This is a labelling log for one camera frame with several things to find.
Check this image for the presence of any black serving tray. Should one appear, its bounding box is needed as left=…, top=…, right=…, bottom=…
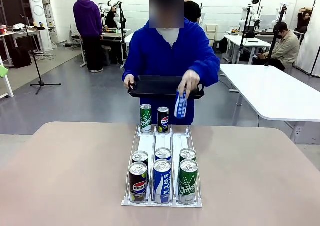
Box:
left=127, top=75, right=205, bottom=100

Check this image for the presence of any black Pepsi can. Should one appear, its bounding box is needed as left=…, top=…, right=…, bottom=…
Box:
left=128, top=162, right=149, bottom=203
left=131, top=150, right=149, bottom=166
left=157, top=106, right=170, bottom=133

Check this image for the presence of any blue Pocari Sweat can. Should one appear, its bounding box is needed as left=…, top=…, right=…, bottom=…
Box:
left=174, top=88, right=189, bottom=118
left=152, top=158, right=173, bottom=203
left=154, top=147, right=173, bottom=163

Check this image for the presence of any person's right forearm blue sleeve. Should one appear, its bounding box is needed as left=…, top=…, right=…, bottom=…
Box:
left=122, top=58, right=141, bottom=81

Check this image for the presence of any person's left forearm blue sleeve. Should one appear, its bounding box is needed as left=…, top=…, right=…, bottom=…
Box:
left=187, top=57, right=221, bottom=87

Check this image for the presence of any person in purple hoodie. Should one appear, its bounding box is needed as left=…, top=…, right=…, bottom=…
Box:
left=73, top=0, right=104, bottom=73

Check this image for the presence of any seated person in black clothes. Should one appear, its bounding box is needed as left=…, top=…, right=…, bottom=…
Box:
left=104, top=7, right=119, bottom=29

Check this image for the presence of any person in blue hoodie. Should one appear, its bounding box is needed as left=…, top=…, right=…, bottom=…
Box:
left=121, top=17, right=221, bottom=125

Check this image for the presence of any person in black t-shirt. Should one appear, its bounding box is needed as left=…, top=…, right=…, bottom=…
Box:
left=184, top=0, right=202, bottom=24

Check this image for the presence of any seated person in beige jacket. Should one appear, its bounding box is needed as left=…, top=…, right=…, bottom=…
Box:
left=257, top=22, right=300, bottom=71

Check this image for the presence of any seated person in dark top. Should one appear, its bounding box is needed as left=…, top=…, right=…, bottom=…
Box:
left=296, top=7, right=314, bottom=34

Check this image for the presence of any person's right hand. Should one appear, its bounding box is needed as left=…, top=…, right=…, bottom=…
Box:
left=123, top=74, right=137, bottom=90

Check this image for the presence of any person's left hand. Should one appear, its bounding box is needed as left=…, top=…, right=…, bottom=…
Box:
left=177, top=69, right=201, bottom=99

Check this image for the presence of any black box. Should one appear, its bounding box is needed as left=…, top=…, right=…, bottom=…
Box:
left=11, top=46, right=33, bottom=69

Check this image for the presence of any black tripod stand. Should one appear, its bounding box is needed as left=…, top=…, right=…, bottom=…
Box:
left=19, top=13, right=62, bottom=95

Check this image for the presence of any cluttered white side table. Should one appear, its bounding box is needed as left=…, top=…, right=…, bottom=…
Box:
left=0, top=27, right=46, bottom=66

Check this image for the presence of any white tower air conditioner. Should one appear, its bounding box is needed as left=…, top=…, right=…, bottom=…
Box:
left=26, top=0, right=54, bottom=52

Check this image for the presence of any dark work desk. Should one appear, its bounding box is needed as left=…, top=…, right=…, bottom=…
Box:
left=79, top=27, right=133, bottom=68

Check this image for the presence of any green Chilsung cider can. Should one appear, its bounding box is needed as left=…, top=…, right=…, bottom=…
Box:
left=139, top=103, right=153, bottom=133
left=179, top=147, right=197, bottom=163
left=178, top=159, right=199, bottom=205

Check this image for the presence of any white can dispenser rack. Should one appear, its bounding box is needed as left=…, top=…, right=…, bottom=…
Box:
left=121, top=124, right=203, bottom=208

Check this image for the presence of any white drawer cabinet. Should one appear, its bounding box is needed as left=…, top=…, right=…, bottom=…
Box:
left=204, top=23, right=219, bottom=40

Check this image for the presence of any black bag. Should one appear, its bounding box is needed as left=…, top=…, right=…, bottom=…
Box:
left=218, top=37, right=229, bottom=54

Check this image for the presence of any small white table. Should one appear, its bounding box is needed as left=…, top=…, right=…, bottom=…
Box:
left=224, top=35, right=272, bottom=64

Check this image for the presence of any large white table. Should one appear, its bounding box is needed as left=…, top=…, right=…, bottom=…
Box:
left=219, top=63, right=320, bottom=144

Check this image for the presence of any black slanted stand pole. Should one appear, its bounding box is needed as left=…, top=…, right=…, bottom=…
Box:
left=264, top=4, right=288, bottom=67

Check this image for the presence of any white table leg frame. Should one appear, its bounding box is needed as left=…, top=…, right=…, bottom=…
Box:
left=0, top=54, right=15, bottom=98

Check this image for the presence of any black camera stand pole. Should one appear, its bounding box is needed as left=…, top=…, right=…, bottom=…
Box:
left=235, top=5, right=253, bottom=64

